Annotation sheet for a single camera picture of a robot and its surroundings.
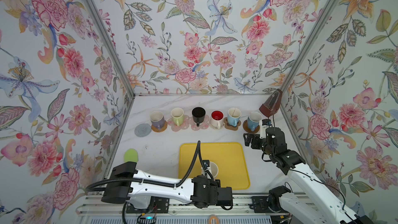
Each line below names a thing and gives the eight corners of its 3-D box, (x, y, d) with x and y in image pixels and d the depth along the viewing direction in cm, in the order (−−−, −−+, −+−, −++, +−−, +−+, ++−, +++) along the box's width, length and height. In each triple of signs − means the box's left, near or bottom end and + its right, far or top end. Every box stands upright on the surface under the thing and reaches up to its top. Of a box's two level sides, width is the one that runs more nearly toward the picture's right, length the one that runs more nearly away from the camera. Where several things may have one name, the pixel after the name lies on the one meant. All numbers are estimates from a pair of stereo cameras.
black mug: (189, 122, 108) (189, 112, 100) (197, 114, 112) (196, 104, 104) (200, 128, 105) (200, 118, 97) (207, 119, 109) (207, 110, 101)
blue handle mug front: (221, 126, 106) (223, 116, 97) (229, 115, 112) (231, 105, 103) (233, 131, 103) (236, 122, 94) (240, 120, 109) (243, 110, 100)
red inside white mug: (210, 131, 103) (211, 123, 96) (209, 118, 110) (210, 110, 103) (223, 131, 103) (225, 123, 96) (221, 118, 110) (223, 110, 103)
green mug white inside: (171, 131, 103) (169, 121, 95) (173, 117, 110) (171, 107, 102) (184, 131, 103) (182, 121, 95) (185, 117, 110) (184, 107, 102)
